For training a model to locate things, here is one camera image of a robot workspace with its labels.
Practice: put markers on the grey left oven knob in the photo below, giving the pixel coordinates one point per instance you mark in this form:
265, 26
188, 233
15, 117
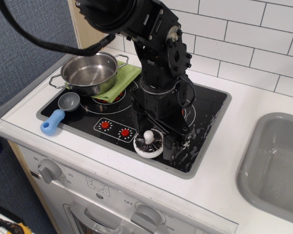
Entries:
49, 170

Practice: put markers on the silver steel pot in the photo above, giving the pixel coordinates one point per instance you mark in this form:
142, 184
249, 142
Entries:
93, 75

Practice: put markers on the grey sink basin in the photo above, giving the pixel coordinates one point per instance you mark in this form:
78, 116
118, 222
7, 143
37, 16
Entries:
265, 177

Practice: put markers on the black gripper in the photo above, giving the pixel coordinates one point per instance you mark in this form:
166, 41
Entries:
164, 112

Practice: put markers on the blue and grey spoon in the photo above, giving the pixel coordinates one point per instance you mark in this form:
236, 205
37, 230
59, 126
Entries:
68, 102

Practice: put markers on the white toy mushroom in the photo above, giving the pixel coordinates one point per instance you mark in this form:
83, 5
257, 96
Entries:
150, 144

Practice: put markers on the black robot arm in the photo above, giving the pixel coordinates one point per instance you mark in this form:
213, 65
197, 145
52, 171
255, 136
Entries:
157, 37

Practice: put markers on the white toy oven door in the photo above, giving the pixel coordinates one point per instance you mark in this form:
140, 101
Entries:
93, 220

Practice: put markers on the grey right oven knob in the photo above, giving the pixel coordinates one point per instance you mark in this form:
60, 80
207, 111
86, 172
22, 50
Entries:
146, 218

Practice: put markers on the green cloth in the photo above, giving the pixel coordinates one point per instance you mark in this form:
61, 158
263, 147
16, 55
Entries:
125, 76

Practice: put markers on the black toy stove top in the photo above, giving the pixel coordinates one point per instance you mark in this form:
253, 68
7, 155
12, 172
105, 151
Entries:
114, 126

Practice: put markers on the grey oven knob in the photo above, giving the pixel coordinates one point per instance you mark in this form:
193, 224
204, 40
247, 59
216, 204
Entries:
146, 218
49, 170

